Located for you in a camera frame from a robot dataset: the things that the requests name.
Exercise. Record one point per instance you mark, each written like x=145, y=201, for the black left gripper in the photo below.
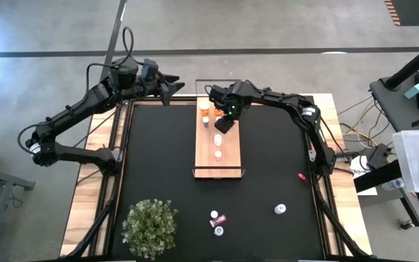
x=149, y=88

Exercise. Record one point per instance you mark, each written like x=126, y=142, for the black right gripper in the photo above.
x=229, y=98

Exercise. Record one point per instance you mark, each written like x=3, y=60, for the orange pill bottle white cap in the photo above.
x=217, y=113
x=204, y=107

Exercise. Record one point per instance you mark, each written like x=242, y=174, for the plain white plastic bottle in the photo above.
x=280, y=209
x=218, y=139

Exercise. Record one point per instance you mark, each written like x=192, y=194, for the pink bottle with white cap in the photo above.
x=218, y=220
x=214, y=214

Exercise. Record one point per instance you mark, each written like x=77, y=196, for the white bottle with yellow label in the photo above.
x=218, y=231

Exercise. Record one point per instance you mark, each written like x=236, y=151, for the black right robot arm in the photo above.
x=286, y=102

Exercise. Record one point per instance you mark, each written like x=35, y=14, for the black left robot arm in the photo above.
x=86, y=100

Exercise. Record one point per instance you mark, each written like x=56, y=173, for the black table mat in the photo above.
x=166, y=145

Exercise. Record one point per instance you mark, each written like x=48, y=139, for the small red object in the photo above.
x=301, y=177

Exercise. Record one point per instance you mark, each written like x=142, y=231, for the green white-flowered potted plant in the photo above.
x=149, y=229

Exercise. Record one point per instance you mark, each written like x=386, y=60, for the white paper sheet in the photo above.
x=356, y=163

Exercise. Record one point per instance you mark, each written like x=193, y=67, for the black power adapter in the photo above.
x=377, y=155

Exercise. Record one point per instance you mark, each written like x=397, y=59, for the dark grey side desk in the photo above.
x=398, y=109

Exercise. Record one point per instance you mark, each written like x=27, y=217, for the clear plastic bottle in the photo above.
x=394, y=184

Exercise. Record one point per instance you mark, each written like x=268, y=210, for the small teal block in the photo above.
x=413, y=91

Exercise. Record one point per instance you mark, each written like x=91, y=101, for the translucent plastic box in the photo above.
x=418, y=160

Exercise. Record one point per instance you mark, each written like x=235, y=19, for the black metal pole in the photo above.
x=413, y=65

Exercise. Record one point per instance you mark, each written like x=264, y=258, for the black caster wheel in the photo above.
x=406, y=224

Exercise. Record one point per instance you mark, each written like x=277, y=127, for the black red-striped floor mat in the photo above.
x=413, y=12

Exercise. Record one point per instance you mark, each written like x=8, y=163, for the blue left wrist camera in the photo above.
x=150, y=69

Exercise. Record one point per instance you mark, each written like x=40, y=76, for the wooden shelf with black frame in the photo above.
x=227, y=160

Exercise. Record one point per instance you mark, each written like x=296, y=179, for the black metal rig frame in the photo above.
x=340, y=233

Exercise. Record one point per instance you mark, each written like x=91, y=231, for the black desk leg frame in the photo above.
x=377, y=176

